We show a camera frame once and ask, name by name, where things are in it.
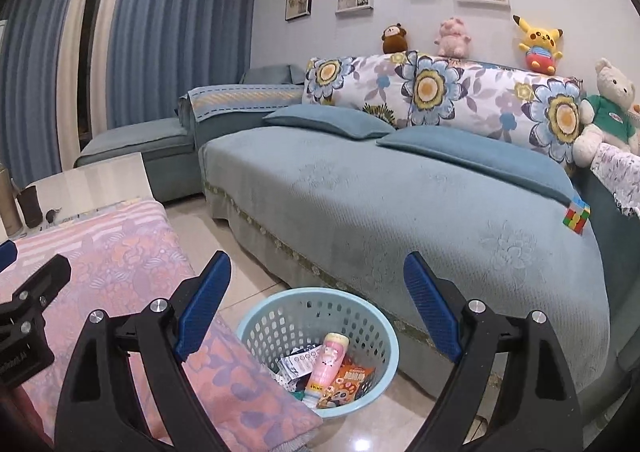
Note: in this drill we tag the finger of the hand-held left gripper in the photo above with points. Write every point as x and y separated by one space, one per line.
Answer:
45 279
6 256

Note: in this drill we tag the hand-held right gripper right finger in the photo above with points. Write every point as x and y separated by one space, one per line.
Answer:
430 307

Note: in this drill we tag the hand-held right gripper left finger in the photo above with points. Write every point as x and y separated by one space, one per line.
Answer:
200 307

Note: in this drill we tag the light blue plastic basket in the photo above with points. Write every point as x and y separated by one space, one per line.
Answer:
370 327

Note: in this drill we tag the orange snack packet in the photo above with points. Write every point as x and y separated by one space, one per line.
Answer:
352 382

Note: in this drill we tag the pink and white drink bottle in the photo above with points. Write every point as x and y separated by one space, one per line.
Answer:
325 367

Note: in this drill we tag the gold thermos flask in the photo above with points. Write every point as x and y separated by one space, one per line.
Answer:
7 207

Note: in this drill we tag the dark brown mug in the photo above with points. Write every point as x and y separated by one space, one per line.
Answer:
30 207

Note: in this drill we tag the small black object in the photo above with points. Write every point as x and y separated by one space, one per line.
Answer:
52 215

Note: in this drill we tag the pink floral patterned blanket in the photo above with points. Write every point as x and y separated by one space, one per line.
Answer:
125 257

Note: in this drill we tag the blue-green sofa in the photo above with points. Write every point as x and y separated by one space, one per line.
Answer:
350 212

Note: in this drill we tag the blue pillow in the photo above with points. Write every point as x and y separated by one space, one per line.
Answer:
475 157
330 121

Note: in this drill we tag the colourful puzzle cube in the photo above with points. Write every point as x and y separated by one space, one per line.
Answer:
576 216

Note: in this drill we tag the blue curtain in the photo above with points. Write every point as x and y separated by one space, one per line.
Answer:
180 22
35 72

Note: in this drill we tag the white sheer curtain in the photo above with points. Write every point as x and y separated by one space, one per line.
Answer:
75 57

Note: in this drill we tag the floral cushion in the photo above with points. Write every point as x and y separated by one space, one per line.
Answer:
555 122
340 82
450 92

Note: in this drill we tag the floral lace cloth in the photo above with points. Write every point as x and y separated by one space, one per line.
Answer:
617 177

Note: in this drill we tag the white teddy bear green shirt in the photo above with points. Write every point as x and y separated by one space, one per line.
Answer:
607 117

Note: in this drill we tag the brown monkey plush toy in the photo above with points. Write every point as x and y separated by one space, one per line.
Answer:
395 39

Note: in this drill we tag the pink pig plush toy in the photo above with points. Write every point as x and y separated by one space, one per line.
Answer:
452 38

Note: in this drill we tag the yellow plush toy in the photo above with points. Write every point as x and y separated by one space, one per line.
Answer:
539 44

